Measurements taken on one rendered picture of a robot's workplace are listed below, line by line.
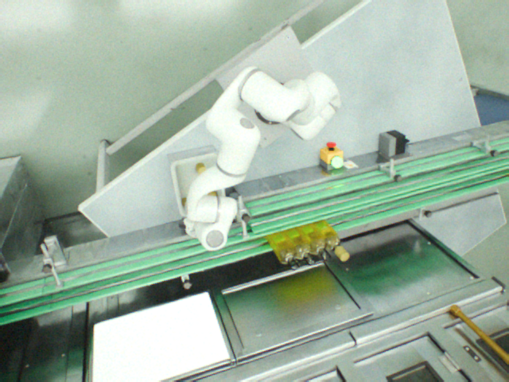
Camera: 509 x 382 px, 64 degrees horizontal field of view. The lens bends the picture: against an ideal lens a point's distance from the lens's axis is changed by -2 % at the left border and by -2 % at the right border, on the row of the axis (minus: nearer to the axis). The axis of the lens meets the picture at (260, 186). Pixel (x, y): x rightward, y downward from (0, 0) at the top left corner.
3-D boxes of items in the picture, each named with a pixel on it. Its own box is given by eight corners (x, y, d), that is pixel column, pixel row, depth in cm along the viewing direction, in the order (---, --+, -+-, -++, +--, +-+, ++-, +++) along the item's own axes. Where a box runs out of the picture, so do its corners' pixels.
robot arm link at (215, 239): (207, 196, 110) (241, 200, 114) (200, 191, 120) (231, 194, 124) (200, 251, 112) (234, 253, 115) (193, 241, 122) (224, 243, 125)
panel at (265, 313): (92, 329, 142) (89, 415, 113) (89, 322, 140) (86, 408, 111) (327, 259, 163) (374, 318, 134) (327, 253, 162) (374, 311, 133)
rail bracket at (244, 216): (236, 228, 154) (246, 246, 144) (230, 189, 147) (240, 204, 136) (243, 226, 155) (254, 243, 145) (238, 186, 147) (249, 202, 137)
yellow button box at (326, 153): (319, 163, 170) (328, 170, 164) (319, 146, 167) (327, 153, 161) (335, 160, 172) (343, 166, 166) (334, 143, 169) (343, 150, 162)
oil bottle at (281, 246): (263, 235, 161) (283, 267, 142) (262, 224, 158) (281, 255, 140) (277, 231, 162) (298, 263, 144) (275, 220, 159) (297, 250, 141)
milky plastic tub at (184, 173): (177, 208, 158) (181, 219, 150) (166, 154, 147) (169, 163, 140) (221, 197, 162) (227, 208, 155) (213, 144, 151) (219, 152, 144)
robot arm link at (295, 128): (271, 117, 134) (293, 130, 121) (297, 86, 133) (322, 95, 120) (290, 134, 139) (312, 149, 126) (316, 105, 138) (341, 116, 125)
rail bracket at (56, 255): (57, 259, 147) (50, 299, 128) (41, 220, 139) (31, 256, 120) (71, 255, 148) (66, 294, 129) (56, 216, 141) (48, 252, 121)
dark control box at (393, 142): (377, 150, 177) (388, 157, 170) (378, 132, 173) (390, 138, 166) (394, 146, 179) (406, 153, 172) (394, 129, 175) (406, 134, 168)
